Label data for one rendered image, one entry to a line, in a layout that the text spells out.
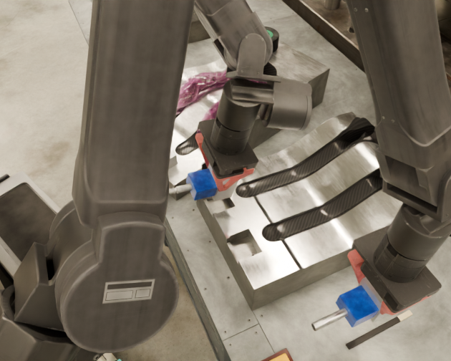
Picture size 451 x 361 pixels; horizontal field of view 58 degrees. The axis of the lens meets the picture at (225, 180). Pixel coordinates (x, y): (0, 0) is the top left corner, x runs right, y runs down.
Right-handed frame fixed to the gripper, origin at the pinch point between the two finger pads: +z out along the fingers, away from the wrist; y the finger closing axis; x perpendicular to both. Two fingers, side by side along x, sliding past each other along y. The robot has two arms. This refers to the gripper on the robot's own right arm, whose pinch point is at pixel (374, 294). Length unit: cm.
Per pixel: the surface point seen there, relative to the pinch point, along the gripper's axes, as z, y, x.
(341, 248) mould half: 6.7, 11.1, -3.8
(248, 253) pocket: 9.0, 18.1, 11.0
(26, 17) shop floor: 96, 302, 42
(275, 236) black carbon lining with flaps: 6.7, 18.0, 5.7
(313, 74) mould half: 3, 54, -25
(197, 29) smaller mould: 11, 96, -11
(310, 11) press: 16, 102, -57
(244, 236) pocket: 8.3, 21.3, 10.2
